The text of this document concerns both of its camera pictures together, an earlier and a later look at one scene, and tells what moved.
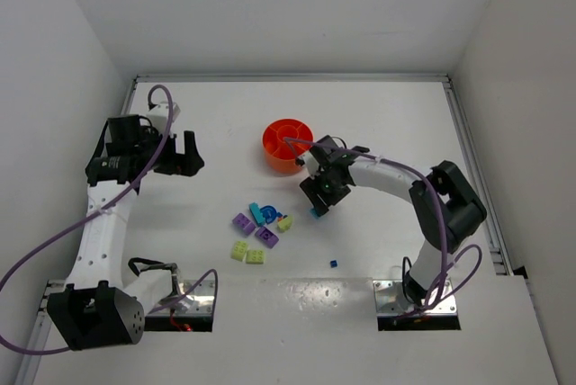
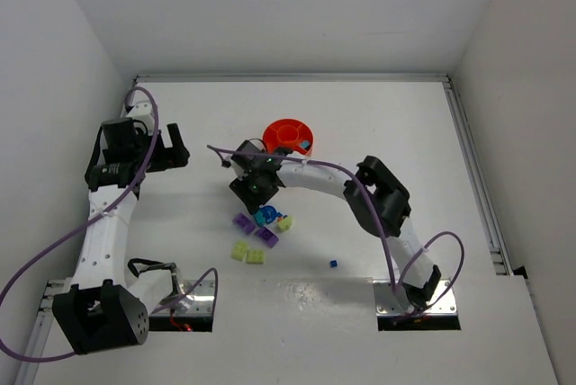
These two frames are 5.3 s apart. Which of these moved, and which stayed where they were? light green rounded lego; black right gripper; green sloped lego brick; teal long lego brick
Moved: black right gripper
Stayed: light green rounded lego; teal long lego brick; green sloped lego brick
